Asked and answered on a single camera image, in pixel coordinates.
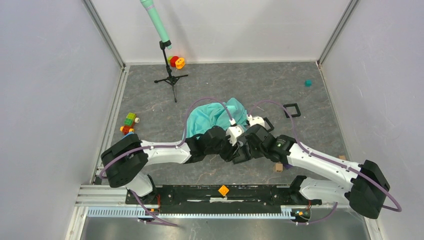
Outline mint green garment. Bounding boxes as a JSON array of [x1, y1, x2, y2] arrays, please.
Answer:
[[186, 97, 248, 138]]

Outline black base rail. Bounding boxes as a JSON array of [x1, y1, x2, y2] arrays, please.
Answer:
[[125, 176, 323, 214]]

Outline small teal cube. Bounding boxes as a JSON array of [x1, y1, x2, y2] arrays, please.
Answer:
[[304, 79, 312, 87]]

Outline black square frame far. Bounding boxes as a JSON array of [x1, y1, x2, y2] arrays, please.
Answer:
[[283, 103, 302, 119]]

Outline black square frame middle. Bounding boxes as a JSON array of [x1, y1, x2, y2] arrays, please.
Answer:
[[263, 117, 275, 133]]

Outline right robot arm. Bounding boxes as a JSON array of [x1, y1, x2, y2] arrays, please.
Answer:
[[226, 124, 390, 219]]

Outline black square frame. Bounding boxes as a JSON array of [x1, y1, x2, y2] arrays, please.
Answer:
[[283, 103, 302, 119], [263, 117, 275, 133]]

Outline red orange toy rings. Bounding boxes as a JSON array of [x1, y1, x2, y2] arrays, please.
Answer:
[[166, 55, 186, 70]]

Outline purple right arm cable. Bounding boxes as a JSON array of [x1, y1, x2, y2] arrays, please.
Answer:
[[247, 99, 403, 213]]

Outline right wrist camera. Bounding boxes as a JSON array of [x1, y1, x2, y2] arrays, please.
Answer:
[[246, 114, 266, 127]]

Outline colourful toy brick train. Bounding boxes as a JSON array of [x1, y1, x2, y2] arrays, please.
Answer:
[[120, 112, 140, 135]]

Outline black tripod stand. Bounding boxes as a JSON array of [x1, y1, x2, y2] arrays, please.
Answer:
[[153, 40, 189, 103]]

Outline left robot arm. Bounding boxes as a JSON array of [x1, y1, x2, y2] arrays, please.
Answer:
[[99, 125, 244, 204]]

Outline mint green microphone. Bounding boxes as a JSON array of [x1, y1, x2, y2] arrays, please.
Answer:
[[140, 0, 172, 49]]

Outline orange diamond marker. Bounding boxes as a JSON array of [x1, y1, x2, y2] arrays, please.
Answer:
[[218, 185, 230, 197]]

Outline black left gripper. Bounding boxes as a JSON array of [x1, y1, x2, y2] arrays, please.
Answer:
[[205, 133, 241, 163]]

